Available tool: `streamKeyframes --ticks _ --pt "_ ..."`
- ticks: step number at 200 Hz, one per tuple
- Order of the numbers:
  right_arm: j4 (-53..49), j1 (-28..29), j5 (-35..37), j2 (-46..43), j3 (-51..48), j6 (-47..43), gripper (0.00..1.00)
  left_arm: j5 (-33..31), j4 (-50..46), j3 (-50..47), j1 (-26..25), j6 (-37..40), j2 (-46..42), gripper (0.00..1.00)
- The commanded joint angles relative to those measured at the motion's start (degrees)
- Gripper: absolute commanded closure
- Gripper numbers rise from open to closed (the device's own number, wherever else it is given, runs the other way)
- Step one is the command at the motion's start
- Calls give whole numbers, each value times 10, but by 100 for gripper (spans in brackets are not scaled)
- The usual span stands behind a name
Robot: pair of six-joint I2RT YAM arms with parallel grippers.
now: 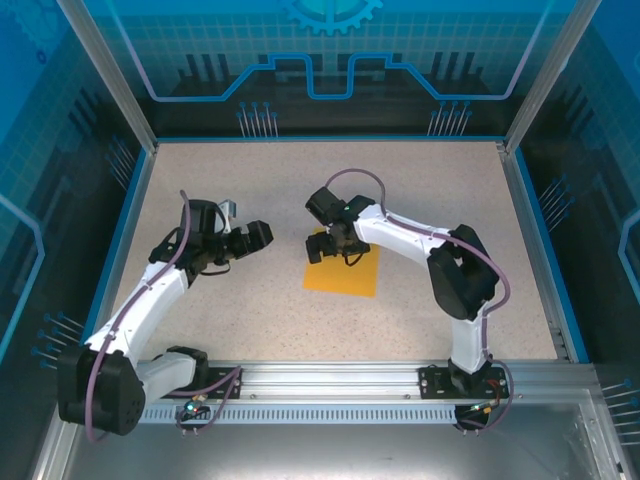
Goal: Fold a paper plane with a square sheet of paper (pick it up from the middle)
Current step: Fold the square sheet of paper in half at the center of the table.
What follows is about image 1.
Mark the yellow paper sheet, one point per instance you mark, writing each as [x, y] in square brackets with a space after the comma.
[340, 280]

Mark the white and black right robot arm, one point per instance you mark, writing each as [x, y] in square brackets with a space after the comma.
[400, 232]

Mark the grey metal sheet panel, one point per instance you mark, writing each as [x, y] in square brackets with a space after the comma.
[320, 450]

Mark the aluminium frame post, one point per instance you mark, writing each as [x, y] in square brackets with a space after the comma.
[113, 75]
[550, 75]

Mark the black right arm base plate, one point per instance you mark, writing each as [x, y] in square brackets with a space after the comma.
[432, 382]

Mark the blue edged table side rail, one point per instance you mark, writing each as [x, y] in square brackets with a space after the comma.
[120, 250]
[544, 250]

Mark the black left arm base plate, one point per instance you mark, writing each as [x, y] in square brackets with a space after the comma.
[232, 387]

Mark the aluminium mounting rail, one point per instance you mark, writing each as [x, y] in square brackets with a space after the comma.
[330, 380]

